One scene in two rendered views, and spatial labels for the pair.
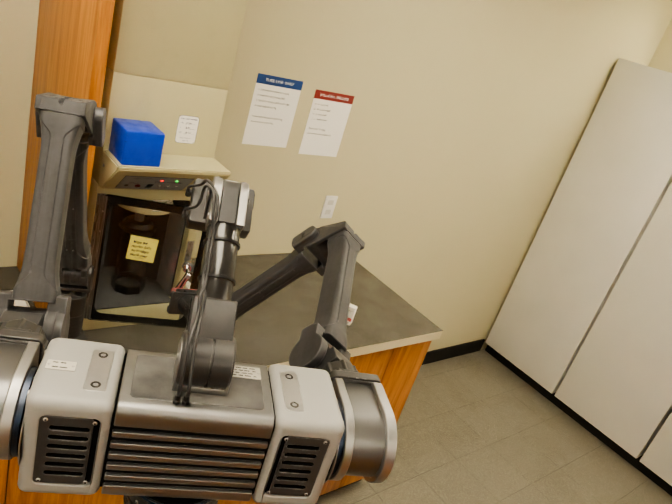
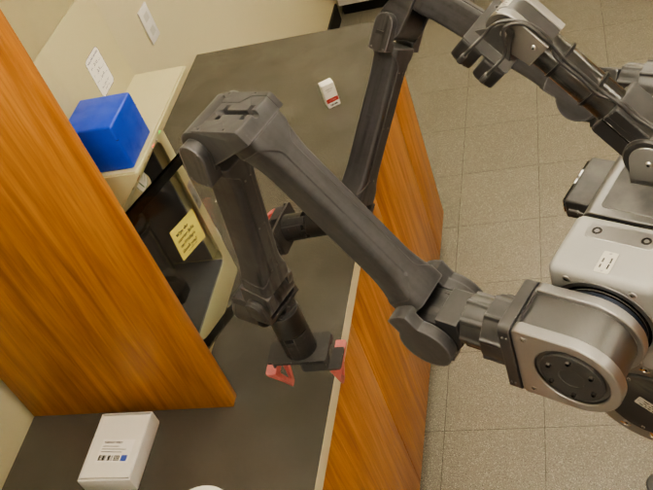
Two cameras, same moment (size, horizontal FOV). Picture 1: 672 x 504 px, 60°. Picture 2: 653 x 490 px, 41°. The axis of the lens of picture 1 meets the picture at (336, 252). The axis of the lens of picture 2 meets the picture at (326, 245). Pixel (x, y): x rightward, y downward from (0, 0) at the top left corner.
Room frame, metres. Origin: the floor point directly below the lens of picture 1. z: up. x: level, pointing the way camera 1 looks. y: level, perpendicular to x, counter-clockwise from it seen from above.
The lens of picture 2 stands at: (0.05, 0.79, 2.30)
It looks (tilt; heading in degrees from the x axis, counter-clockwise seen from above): 41 degrees down; 339
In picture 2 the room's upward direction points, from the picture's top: 23 degrees counter-clockwise
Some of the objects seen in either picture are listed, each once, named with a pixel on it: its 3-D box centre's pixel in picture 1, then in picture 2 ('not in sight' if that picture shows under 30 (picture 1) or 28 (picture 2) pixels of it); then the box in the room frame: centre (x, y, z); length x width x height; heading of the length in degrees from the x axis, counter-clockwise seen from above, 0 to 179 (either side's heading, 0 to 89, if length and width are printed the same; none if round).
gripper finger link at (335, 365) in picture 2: not in sight; (328, 365); (1.05, 0.50, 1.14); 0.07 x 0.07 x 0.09; 45
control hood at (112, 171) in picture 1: (166, 178); (146, 140); (1.49, 0.50, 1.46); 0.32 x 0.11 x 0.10; 135
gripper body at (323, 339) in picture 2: (68, 324); (297, 340); (1.08, 0.52, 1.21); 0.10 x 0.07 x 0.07; 45
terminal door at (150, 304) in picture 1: (148, 265); (203, 243); (1.48, 0.50, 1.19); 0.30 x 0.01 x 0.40; 114
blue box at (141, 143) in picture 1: (136, 142); (106, 133); (1.42, 0.57, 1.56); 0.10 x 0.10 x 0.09; 45
